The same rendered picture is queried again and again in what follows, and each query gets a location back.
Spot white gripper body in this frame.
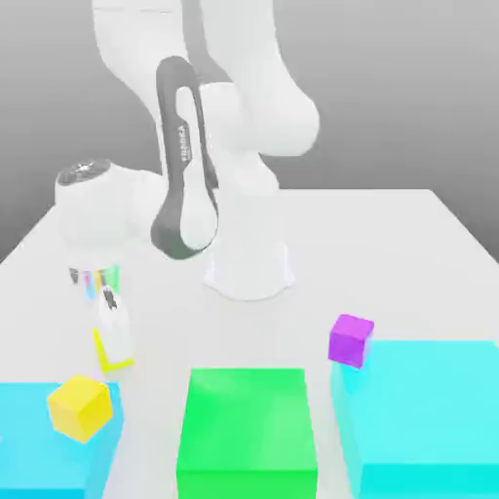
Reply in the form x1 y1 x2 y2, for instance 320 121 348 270
96 302 134 365

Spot small yellow cube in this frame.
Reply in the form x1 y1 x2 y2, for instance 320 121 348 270
92 326 135 374
46 373 114 444

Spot small purple cube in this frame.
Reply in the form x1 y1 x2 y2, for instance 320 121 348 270
326 314 375 370

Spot large sky blue box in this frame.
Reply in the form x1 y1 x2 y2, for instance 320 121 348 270
0 381 126 499

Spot large green box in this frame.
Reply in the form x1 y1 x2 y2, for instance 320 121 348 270
175 367 319 499

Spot large cyan box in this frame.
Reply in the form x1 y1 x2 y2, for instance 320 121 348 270
328 339 499 499

